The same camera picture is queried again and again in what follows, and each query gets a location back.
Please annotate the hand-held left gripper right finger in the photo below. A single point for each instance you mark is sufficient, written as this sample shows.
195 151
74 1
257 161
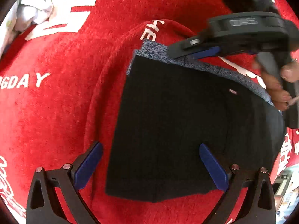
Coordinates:
213 168

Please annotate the black pants with patterned waistband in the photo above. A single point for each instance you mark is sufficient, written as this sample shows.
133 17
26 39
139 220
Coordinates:
186 126

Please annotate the red printed blanket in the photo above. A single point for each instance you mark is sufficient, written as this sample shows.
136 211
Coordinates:
58 112

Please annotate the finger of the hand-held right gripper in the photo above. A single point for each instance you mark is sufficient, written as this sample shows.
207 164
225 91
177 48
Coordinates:
186 47

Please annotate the person's right hand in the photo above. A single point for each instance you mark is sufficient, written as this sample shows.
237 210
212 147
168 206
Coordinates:
273 86

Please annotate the white crumpled cloth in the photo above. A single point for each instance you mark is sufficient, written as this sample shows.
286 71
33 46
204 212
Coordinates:
30 11

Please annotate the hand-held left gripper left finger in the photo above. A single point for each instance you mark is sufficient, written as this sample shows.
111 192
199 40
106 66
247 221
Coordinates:
88 165

